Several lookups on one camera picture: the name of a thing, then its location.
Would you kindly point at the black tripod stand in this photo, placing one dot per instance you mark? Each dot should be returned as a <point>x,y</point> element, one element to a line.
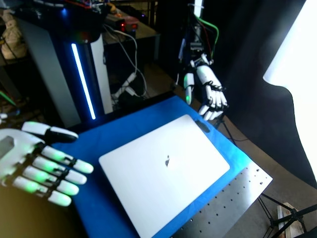
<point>229,132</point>

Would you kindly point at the white backdrop panel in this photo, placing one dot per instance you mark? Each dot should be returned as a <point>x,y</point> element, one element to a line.
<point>297,74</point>

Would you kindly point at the black stand frame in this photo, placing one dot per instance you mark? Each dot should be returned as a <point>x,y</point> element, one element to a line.
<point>292,213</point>

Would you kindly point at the black curtain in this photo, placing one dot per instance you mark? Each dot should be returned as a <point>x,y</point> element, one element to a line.
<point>247,74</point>

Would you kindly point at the beige plush toy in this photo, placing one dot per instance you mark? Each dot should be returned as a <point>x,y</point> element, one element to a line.
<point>12,37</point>

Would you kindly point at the grey desk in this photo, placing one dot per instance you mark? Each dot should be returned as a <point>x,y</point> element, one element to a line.
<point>146,34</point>

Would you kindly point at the pale board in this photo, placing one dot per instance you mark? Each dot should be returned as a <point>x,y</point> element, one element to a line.
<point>284,224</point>

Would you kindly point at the black box red lights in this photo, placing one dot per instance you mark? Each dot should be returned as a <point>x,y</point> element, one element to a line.
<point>123,24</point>

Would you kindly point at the blue table mat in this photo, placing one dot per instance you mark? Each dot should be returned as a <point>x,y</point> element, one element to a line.
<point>119,134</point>

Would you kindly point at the robot body column blue light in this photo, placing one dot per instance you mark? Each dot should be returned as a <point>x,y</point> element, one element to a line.
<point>49,74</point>

